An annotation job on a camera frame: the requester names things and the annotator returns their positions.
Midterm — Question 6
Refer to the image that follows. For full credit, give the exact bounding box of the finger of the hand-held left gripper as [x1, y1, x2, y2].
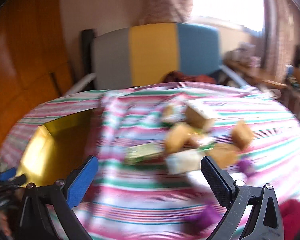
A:
[0, 167, 17, 182]
[5, 175, 27, 188]

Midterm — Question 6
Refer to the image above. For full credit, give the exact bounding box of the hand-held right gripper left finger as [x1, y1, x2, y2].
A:
[17, 155, 99, 240]

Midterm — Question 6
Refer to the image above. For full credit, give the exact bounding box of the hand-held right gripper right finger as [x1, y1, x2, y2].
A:
[201, 156, 284, 240]

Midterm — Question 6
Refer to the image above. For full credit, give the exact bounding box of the purple packet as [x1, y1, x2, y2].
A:
[184, 204, 222, 234]
[237, 159, 257, 177]

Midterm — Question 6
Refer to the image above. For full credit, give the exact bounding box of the white roll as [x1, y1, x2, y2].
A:
[165, 149, 207, 175]

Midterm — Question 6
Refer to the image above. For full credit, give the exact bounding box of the cardboard box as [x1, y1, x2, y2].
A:
[16, 107, 102, 188]

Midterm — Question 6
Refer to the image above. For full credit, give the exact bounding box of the white green packet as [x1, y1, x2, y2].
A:
[187, 132, 215, 150]

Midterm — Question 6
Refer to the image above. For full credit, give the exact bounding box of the yellow green packet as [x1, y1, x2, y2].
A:
[124, 144, 165, 165]

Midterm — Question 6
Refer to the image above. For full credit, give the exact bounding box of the small tan block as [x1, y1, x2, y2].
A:
[161, 104, 180, 123]

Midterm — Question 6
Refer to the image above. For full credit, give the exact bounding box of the striped bed sheet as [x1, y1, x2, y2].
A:
[0, 81, 300, 240]

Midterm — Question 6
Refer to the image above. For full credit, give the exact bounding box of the wooden desk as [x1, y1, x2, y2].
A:
[225, 59, 288, 90]

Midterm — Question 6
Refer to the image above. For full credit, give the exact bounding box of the wooden wardrobe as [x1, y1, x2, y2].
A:
[0, 0, 74, 155]

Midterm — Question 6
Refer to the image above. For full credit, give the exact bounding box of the cluttered shelf unit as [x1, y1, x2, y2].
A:
[285, 30, 300, 120]

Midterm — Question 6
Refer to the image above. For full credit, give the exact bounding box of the white box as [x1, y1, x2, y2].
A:
[237, 44, 256, 58]

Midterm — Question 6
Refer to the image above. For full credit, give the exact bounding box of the grey yellow blue headboard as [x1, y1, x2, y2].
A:
[91, 22, 222, 89]

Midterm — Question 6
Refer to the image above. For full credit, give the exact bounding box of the pink patterned curtain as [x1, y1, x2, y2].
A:
[137, 0, 193, 27]
[259, 0, 300, 68]

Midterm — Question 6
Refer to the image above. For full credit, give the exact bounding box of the white bed rail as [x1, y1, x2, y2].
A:
[69, 73, 97, 94]

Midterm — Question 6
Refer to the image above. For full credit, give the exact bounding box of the grey bed rail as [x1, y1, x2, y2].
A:
[219, 65, 243, 88]

